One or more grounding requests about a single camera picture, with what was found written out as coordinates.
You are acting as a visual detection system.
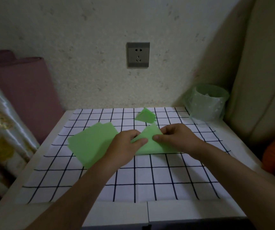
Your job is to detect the small folded green paper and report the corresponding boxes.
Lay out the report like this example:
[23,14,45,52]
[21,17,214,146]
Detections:
[134,108,157,124]

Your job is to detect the stack of green paper sheets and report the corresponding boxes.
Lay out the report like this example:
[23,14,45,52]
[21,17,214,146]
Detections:
[67,122,119,169]

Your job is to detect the person's left hand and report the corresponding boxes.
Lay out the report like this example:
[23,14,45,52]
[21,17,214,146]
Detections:
[102,130,148,168]

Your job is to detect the beige upholstered headboard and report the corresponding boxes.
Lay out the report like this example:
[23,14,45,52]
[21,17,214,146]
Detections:
[225,0,275,151]

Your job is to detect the white black-checked cloth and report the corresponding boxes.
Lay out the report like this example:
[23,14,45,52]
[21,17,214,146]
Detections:
[22,107,234,204]

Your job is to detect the green plastic bin with bag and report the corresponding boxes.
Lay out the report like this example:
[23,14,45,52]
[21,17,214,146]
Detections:
[184,84,230,122]

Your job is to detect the floral satin curtain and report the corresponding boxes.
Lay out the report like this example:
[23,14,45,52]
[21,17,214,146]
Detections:
[0,67,40,221]

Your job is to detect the grey wall socket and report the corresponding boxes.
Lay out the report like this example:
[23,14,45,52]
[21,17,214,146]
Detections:
[126,42,150,69]

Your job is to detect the person's right forearm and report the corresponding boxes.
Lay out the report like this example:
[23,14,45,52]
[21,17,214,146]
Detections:
[188,142,275,230]

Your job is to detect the person's right hand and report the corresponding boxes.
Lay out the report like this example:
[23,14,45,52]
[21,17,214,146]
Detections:
[153,123,205,159]

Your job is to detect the person's left forearm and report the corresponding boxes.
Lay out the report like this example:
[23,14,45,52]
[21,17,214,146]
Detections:
[24,154,126,230]

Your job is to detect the pink rolled mat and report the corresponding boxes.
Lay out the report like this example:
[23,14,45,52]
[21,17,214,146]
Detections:
[0,50,65,144]

